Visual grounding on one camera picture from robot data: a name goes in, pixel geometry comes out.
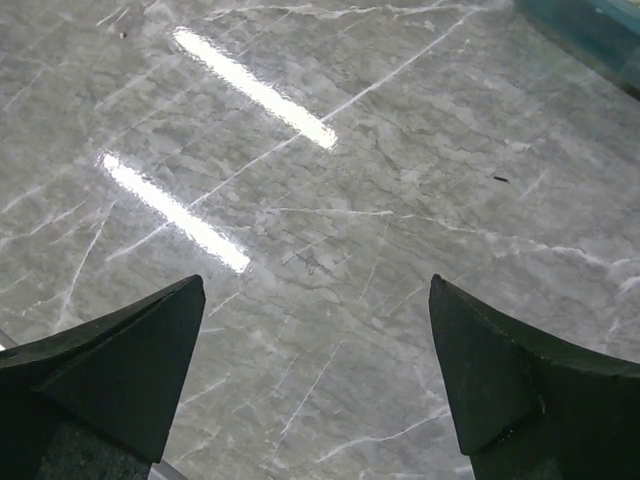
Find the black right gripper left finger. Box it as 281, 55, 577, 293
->
1, 275, 205, 479

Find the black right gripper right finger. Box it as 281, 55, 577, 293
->
429, 275, 639, 479

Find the teal plastic laundry basket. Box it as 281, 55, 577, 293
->
514, 0, 639, 100

